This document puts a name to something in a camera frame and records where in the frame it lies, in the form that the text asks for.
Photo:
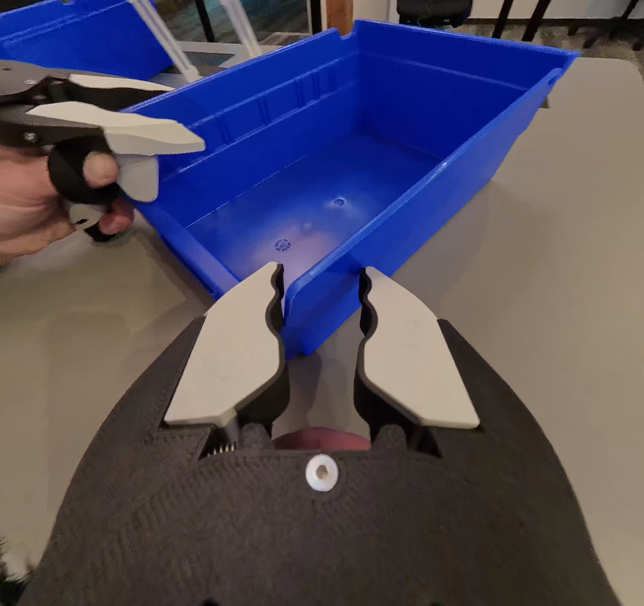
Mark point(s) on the blue plastic bin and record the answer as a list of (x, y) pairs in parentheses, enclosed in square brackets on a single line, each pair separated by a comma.
[(90, 37), (382, 163)]

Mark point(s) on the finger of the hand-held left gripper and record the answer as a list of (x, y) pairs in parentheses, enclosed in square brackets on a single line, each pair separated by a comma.
[(115, 82), (141, 130)]

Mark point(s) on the person's left hand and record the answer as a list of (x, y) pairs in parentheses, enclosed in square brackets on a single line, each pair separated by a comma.
[(25, 203)]

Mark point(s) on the grey desk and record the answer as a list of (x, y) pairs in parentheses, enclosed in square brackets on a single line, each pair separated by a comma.
[(553, 263)]

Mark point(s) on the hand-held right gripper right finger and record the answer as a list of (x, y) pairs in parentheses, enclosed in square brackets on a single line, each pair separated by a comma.
[(412, 364)]

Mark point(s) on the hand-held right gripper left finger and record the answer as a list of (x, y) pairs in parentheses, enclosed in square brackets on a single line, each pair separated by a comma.
[(226, 359)]

